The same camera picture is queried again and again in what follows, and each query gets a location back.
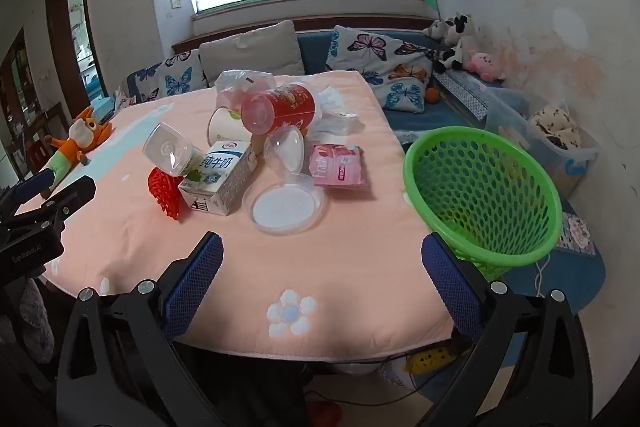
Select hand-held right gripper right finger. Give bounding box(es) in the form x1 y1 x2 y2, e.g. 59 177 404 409
421 232 593 427

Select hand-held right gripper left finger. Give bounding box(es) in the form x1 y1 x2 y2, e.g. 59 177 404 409
56 231 224 427

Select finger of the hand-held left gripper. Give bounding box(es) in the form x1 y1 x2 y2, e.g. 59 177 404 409
30 175 97 238
0 168 57 220

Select green plastic basket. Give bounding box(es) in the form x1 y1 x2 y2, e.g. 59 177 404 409
403 127 563 282

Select red mesh ball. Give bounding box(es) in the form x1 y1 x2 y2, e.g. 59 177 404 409
148 167 193 224

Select white green milk carton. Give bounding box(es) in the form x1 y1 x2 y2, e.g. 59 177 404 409
178 139 259 217

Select clear plastic jar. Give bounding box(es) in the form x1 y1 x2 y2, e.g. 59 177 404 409
142 123 206 178

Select clear round plastic container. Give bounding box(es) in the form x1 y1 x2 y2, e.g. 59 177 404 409
242 127 326 237

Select white paper cup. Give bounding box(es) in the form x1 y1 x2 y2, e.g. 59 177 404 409
208 106 253 146

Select pink snack packet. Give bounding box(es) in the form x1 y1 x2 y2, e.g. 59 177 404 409
306 143 370 190

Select red printed plastic cup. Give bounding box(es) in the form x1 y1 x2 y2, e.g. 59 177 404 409
241 83 321 136

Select clear wrapper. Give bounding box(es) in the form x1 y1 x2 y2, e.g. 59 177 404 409
305 86 365 142

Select white plastic bag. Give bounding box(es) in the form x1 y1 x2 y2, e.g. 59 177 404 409
215 69 276 108

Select yellow power strip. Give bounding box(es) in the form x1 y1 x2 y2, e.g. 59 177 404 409
405 341 466 374

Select blue tissue box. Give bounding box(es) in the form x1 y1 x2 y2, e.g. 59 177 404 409
87 97 118 120

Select pink blanket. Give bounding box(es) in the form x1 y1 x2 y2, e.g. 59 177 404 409
42 71 456 364

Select colourful children's book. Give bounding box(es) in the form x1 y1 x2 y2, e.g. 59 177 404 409
552 212 598 258

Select small butterfly print pillow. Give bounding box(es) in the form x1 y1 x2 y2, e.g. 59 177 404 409
114 49 208 110

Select clear plastic storage box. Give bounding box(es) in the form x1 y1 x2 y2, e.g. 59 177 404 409
482 87 601 198

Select blue sofa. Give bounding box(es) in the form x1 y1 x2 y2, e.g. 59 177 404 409
295 29 608 388

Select blue white patterned cloth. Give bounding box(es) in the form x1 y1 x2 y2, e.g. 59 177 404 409
432 69 506 122

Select red plastic stool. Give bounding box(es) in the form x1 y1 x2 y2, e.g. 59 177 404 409
305 399 343 427

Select cream patterned cloth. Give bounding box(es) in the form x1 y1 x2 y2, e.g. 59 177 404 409
529 102 583 150

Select pink plush toy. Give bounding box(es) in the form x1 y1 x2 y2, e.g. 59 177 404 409
462 51 506 82

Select beige cushion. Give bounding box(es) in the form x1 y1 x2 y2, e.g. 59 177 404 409
199 20 306 88

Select large butterfly print pillow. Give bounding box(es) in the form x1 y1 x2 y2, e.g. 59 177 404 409
326 25 435 114

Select grey plush toy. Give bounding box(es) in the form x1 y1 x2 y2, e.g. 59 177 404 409
423 21 453 40

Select white cable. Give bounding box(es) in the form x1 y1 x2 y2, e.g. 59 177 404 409
534 252 551 298

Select black cable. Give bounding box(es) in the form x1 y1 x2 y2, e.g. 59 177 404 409
300 357 426 408

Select wooden door frame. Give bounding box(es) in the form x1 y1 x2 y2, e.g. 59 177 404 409
45 0 108 108

